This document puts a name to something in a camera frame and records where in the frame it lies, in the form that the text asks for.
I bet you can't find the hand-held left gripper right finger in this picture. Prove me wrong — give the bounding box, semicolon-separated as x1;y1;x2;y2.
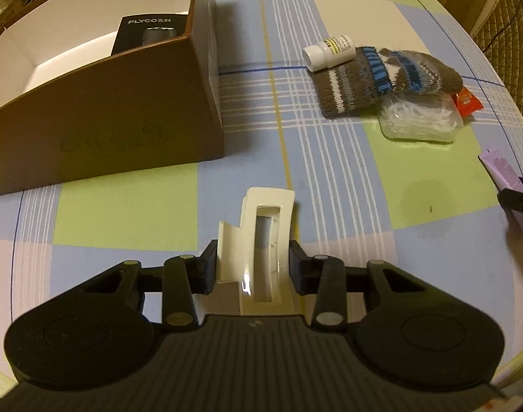
289;240;430;330

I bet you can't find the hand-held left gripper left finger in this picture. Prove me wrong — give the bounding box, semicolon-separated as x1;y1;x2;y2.
79;239;219;330

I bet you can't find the purple small packet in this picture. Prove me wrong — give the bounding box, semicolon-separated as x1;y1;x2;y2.
479;148;523;238

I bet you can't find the cream plastic holder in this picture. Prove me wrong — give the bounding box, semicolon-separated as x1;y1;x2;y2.
217;186;297;316

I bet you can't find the red snack packet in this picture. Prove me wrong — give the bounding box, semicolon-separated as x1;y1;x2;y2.
451;87;482;117

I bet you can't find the brown cardboard box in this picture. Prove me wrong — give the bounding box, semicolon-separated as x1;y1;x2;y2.
0;0;225;198

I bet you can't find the white pill bottle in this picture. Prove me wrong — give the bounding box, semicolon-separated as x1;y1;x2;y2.
302;34;357;72

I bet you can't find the black shaver box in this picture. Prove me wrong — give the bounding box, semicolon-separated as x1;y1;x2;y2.
111;14;189;57

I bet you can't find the checked tablecloth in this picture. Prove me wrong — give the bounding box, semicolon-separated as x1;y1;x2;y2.
0;0;523;396

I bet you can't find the chair with quilted cover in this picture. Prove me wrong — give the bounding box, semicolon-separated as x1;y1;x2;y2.
470;0;523;91

